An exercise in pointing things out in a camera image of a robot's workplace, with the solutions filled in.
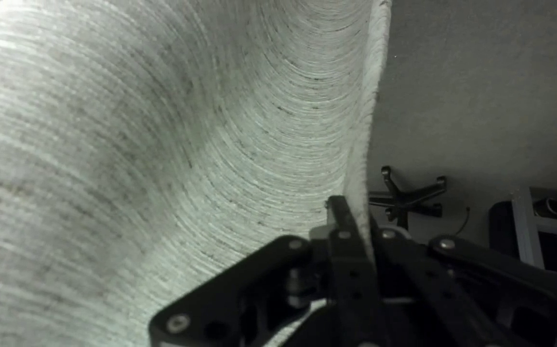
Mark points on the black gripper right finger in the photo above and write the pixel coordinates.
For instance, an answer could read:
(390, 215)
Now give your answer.
(477, 290)

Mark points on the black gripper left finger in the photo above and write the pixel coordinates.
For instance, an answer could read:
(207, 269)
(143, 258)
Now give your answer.
(347, 290)

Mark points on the grey woven curtain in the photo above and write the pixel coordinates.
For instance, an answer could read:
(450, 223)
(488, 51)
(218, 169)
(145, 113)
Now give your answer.
(162, 161)

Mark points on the metal storage rack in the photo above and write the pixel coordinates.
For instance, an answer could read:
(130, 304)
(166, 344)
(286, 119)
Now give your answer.
(529, 225)

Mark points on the black office chair base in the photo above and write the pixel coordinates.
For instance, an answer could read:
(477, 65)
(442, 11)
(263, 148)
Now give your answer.
(413, 194)

